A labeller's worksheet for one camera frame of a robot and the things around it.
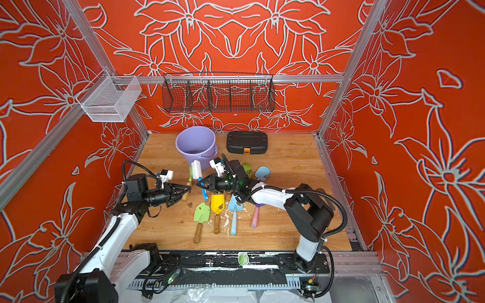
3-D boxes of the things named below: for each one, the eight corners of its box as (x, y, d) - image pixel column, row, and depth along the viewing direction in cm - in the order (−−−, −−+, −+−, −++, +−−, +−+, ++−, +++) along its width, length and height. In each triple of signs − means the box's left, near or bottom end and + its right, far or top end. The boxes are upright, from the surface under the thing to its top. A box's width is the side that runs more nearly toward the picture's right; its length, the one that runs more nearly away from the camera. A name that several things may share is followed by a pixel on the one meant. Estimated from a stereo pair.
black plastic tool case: (227, 154, 110) (226, 147, 105) (228, 138, 118) (227, 131, 113) (267, 154, 110) (269, 147, 105) (265, 138, 118) (267, 131, 113)
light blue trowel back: (252, 175, 102) (252, 172, 101) (260, 165, 107) (261, 163, 105) (263, 182, 99) (264, 180, 97) (272, 172, 103) (272, 170, 102)
